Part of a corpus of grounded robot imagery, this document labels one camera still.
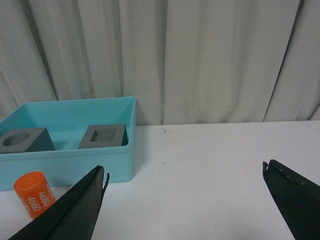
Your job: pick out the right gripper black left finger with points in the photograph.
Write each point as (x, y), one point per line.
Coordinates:
(74, 215)

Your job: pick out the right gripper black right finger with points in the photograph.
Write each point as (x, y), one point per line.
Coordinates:
(297, 198)

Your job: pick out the orange cylinder part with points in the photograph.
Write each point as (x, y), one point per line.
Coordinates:
(34, 193)

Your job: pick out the gray block with square recess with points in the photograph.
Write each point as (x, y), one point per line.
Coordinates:
(104, 136)

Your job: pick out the gray block with round hole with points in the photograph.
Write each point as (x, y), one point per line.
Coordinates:
(24, 140)

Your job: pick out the light blue plastic box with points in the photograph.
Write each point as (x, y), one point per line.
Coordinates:
(67, 122)

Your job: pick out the white pleated curtain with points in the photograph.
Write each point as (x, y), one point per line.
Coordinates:
(185, 61)

